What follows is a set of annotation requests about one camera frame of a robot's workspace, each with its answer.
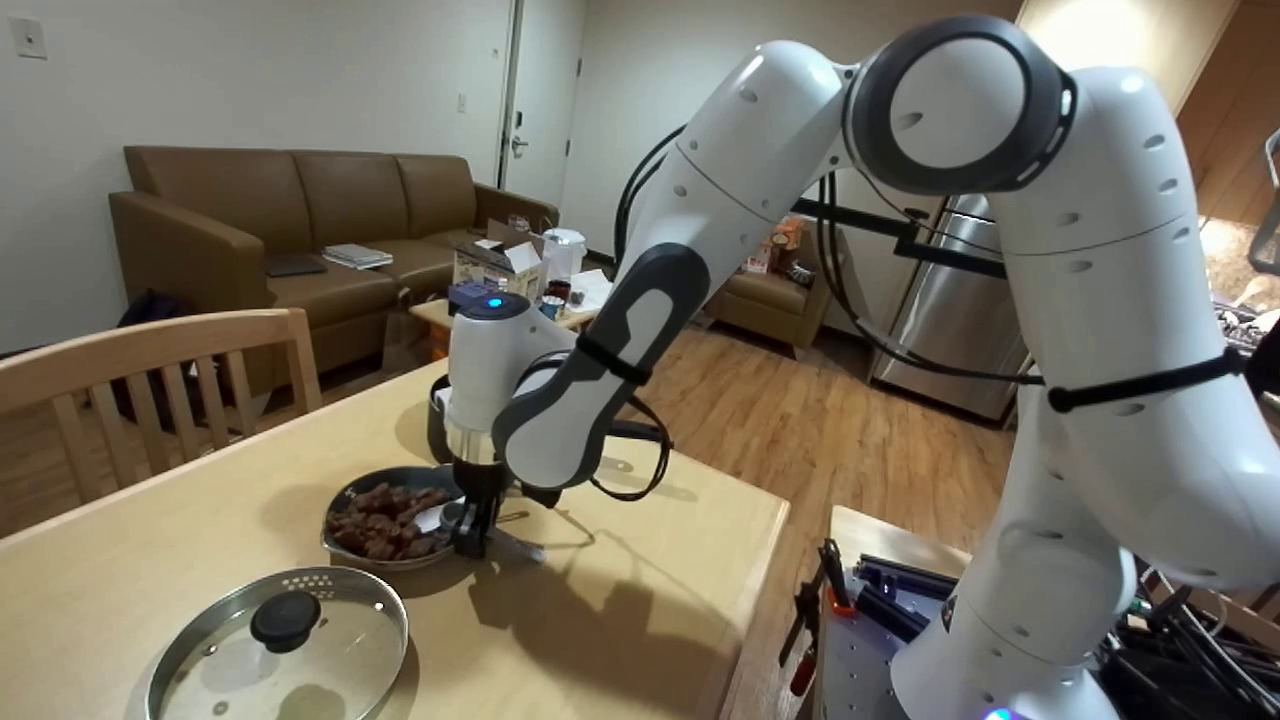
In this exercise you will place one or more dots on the black pot with handle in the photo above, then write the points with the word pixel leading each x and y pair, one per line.
pixel 436 418

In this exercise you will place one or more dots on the stainless steel refrigerator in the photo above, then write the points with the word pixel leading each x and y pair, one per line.
pixel 952 304

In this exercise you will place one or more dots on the brown sofa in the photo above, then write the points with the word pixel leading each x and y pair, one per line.
pixel 333 232

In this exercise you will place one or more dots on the blue bowl of food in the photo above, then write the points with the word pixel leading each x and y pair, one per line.
pixel 392 518

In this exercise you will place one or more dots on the wooden chair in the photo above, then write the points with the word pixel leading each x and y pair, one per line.
pixel 98 412

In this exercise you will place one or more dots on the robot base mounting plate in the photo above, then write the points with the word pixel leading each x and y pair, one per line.
pixel 887 584

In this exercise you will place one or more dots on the cardboard box on table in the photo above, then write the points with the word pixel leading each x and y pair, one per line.
pixel 511 265

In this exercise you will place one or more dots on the glass pot lid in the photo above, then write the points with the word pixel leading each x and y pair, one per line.
pixel 292 647

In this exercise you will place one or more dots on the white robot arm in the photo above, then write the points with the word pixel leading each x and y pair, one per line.
pixel 1138 438

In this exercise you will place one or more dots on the red handled clamp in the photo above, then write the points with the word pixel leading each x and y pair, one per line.
pixel 821 589

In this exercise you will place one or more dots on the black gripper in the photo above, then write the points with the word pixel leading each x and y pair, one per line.
pixel 480 488

